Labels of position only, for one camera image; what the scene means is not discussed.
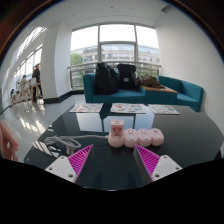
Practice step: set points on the black backpack with label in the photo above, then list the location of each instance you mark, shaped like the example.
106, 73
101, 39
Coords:
126, 76

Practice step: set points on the metal window railing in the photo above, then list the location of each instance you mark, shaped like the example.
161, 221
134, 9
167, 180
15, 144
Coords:
80, 66

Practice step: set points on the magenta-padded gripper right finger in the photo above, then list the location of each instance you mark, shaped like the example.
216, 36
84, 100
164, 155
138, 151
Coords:
165, 166

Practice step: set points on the teal wood-topped side table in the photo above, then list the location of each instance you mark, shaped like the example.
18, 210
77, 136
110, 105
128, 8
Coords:
160, 95

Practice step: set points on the printed sticker sheet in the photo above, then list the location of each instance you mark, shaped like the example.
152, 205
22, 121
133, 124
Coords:
128, 108
86, 108
163, 109

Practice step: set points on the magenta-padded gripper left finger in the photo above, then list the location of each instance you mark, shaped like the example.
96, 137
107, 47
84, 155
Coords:
63, 166

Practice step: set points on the person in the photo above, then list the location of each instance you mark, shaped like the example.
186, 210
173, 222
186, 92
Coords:
23, 85
36, 78

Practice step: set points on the teal armchair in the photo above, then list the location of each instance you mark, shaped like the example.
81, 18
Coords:
188, 93

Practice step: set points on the teal two-seat sofa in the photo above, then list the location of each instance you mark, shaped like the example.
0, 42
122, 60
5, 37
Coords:
126, 96

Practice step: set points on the large black backpack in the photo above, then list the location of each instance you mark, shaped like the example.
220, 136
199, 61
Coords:
106, 80

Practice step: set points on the brown bag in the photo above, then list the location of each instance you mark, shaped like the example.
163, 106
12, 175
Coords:
150, 81

